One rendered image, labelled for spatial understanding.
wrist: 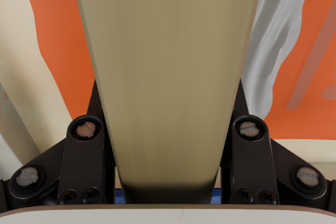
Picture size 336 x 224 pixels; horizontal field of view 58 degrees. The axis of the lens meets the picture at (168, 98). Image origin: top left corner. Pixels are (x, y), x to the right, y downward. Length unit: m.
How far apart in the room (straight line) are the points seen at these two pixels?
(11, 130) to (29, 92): 0.04
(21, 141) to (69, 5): 0.17
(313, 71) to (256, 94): 0.05
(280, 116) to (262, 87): 0.06
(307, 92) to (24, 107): 0.28
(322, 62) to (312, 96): 0.04
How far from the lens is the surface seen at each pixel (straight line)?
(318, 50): 0.29
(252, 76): 0.28
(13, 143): 0.34
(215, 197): 0.38
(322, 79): 0.31
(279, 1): 0.24
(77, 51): 0.27
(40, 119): 0.35
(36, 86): 0.31
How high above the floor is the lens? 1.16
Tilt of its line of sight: 43 degrees down
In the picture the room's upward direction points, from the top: 180 degrees clockwise
